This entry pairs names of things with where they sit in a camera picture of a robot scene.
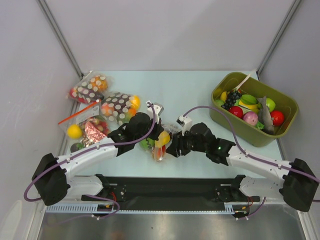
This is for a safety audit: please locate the red tomato in bin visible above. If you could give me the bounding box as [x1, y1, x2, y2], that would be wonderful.
[228, 106, 244, 119]

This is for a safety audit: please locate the green fake apple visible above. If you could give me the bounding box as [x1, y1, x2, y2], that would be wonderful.
[139, 137, 155, 151]

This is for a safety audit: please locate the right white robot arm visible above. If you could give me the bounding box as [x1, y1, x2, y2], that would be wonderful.
[166, 123, 319, 212]

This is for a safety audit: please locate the pink onion in bin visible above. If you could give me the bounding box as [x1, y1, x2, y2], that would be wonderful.
[242, 111, 258, 126]

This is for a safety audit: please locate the olive green plastic bin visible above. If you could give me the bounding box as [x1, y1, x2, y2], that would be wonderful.
[211, 72, 299, 147]

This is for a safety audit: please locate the yellow banana in bin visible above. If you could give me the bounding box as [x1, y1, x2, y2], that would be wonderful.
[220, 91, 228, 102]

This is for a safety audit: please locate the green apple in bin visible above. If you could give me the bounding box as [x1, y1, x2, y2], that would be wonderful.
[265, 97, 276, 113]

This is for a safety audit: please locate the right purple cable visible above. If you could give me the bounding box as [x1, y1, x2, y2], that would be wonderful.
[183, 105, 320, 202]

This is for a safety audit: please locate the orange fake fruit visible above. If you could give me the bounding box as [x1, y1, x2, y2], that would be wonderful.
[152, 145, 166, 162]

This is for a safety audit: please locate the grey fake fish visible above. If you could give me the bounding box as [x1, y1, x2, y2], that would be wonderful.
[257, 96, 275, 135]

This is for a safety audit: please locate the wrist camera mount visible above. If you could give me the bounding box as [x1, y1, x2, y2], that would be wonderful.
[146, 101, 164, 124]
[177, 115, 193, 136]

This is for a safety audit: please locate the polka dot bag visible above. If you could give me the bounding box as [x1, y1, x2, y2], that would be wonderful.
[101, 91, 141, 126]
[67, 71, 114, 105]

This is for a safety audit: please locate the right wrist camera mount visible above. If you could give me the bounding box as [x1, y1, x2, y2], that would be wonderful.
[177, 115, 193, 136]

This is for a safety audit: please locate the yellow fake lemon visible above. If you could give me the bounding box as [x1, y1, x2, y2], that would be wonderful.
[155, 130, 171, 148]

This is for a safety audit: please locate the clear zip top bag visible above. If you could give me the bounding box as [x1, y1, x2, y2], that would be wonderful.
[139, 122, 180, 162]

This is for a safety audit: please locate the polka dot bag far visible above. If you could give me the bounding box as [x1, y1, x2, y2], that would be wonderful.
[67, 71, 114, 105]

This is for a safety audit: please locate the purple cable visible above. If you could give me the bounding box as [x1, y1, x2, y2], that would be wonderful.
[23, 100, 157, 201]
[183, 105, 320, 202]

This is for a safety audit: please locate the yellow lemon in bag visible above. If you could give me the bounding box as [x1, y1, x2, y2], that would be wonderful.
[66, 124, 83, 139]

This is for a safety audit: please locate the orange zip clear bag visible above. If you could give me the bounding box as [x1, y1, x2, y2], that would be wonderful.
[58, 100, 110, 153]

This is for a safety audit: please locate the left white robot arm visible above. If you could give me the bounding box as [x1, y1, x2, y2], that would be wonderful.
[31, 112, 164, 206]

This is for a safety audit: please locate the green starfruit in bin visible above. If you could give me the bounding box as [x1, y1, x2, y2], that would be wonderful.
[240, 94, 257, 105]

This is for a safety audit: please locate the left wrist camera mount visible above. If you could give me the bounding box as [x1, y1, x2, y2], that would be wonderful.
[146, 101, 164, 124]

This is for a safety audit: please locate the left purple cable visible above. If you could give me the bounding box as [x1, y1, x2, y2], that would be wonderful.
[23, 100, 157, 201]

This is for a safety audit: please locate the white cable duct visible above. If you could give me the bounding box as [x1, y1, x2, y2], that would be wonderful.
[46, 202, 247, 214]

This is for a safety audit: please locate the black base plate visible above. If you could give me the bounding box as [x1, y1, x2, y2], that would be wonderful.
[96, 174, 260, 206]

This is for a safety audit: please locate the red apple in bin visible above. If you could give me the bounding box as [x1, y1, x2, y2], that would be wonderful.
[270, 110, 285, 127]

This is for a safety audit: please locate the polka dot bag near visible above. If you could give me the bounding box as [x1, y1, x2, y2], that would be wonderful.
[101, 91, 141, 126]

